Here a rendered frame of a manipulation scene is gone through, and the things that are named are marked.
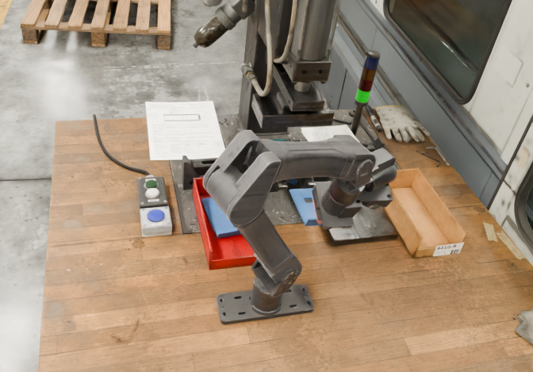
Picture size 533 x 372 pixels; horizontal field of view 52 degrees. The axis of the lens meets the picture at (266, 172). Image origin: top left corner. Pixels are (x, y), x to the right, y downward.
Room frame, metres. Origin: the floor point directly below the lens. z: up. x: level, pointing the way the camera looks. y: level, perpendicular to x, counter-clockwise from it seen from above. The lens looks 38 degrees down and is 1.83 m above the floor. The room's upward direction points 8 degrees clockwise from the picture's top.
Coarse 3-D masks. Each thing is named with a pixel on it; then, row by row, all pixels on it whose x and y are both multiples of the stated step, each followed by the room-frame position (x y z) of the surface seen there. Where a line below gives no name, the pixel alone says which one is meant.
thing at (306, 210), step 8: (296, 192) 1.02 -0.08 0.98; (304, 192) 1.02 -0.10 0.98; (296, 200) 0.98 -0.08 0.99; (304, 200) 0.99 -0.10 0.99; (304, 208) 0.96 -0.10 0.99; (312, 208) 0.96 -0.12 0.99; (304, 216) 0.93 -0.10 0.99; (312, 216) 0.93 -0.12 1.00; (312, 224) 0.90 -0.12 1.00; (320, 224) 0.90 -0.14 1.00
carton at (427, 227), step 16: (400, 176) 1.19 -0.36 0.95; (416, 176) 1.20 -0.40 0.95; (400, 192) 1.18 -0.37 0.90; (416, 192) 1.18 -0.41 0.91; (432, 192) 1.12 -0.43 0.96; (384, 208) 1.10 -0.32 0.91; (400, 208) 1.04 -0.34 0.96; (416, 208) 1.12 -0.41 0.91; (432, 208) 1.10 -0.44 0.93; (400, 224) 1.02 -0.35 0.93; (416, 224) 1.06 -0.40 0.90; (432, 224) 1.06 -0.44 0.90; (448, 224) 1.03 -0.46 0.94; (416, 240) 0.95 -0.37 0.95; (432, 240) 1.01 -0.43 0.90; (448, 240) 1.01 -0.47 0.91; (416, 256) 0.94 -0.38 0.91
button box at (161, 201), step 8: (96, 120) 1.31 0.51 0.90; (96, 128) 1.26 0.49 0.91; (104, 152) 1.16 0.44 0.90; (128, 168) 1.11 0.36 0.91; (136, 168) 1.11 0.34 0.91; (152, 176) 1.07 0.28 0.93; (160, 176) 1.07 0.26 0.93; (136, 184) 1.04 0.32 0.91; (144, 184) 1.02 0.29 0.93; (160, 184) 1.04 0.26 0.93; (144, 192) 1.00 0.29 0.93; (160, 192) 1.01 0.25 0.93; (144, 200) 0.97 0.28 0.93; (152, 200) 0.97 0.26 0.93; (160, 200) 0.98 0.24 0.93; (144, 208) 0.95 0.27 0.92
